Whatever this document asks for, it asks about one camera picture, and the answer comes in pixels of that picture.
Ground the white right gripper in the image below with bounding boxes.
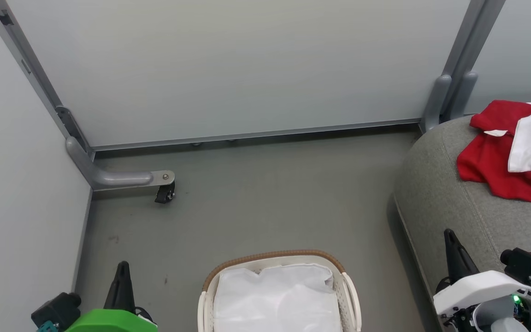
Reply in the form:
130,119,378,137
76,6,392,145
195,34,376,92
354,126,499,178
433,229,531,332

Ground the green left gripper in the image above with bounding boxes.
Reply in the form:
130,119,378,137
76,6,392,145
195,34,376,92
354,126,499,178
65,261,158,332

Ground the red and white garment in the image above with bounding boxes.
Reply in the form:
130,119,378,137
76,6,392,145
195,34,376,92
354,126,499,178
456,99,531,204

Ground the grey fabric sofa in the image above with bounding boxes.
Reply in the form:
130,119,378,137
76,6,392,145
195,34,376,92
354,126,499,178
393,114,531,332

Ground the black caster wheel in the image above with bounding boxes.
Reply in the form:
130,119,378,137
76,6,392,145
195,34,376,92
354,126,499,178
154,181,177,204

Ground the white laundry basket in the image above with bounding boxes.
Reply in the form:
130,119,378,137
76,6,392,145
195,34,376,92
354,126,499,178
197,249,362,332

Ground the grey tube foot with plate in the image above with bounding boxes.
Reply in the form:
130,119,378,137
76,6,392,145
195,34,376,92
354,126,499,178
65,136,176,192

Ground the grey partition post with double foot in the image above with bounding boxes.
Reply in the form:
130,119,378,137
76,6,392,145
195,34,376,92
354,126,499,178
419,0,507,135

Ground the grey partition base rail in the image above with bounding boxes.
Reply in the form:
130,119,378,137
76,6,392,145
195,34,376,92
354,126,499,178
91,119,423,153

